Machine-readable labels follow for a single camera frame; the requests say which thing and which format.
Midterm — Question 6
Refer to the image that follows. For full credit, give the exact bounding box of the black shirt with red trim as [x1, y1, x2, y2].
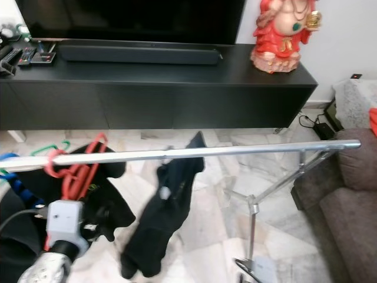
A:
[29, 144, 136, 242]

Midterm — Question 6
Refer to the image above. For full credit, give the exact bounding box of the red plastic hanger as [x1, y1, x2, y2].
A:
[42, 133, 108, 251]

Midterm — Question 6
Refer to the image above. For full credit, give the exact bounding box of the blue plastic hanger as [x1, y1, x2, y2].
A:
[0, 152, 43, 207]

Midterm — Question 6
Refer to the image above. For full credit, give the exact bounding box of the green plastic hanger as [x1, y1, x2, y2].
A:
[0, 140, 72, 204]

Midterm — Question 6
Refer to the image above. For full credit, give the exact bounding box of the black t-shirt with green print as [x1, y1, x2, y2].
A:
[121, 131, 208, 279]

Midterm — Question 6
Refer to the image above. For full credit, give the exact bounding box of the white cabinet leg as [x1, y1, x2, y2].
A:
[9, 130, 27, 144]

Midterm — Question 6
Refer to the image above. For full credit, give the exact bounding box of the silver metal clothes rack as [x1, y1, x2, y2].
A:
[0, 139, 362, 283]

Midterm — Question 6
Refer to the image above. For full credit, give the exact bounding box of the black soundbar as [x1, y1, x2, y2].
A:
[59, 45, 222, 65]

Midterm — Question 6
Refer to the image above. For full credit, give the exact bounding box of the black remote with coloured buttons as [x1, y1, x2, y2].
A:
[19, 47, 36, 65]

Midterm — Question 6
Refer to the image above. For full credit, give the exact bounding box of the black remote control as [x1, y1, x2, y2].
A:
[0, 48, 24, 76]

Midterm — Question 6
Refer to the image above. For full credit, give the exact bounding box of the small green object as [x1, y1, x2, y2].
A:
[3, 24, 30, 42]

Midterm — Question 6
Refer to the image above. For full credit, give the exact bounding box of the black flat television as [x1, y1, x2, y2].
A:
[16, 0, 247, 45]

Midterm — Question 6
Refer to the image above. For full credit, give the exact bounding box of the brown fabric sofa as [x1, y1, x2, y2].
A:
[292, 127, 377, 283]

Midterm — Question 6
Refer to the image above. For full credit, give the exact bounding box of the red laughing buddha figurine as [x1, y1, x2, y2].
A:
[250, 0, 323, 74]

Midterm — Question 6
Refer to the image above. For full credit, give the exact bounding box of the red pillow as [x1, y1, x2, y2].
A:
[369, 108, 377, 137]

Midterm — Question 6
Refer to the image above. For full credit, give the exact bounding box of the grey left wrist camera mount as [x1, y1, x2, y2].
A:
[46, 199, 84, 251]

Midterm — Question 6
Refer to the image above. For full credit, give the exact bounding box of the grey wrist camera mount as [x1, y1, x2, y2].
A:
[253, 256, 279, 283]
[46, 199, 84, 251]

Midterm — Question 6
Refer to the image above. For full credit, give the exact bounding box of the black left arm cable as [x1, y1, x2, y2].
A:
[0, 206, 49, 233]

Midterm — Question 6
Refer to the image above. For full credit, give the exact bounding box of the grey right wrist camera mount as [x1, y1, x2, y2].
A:
[253, 256, 279, 283]

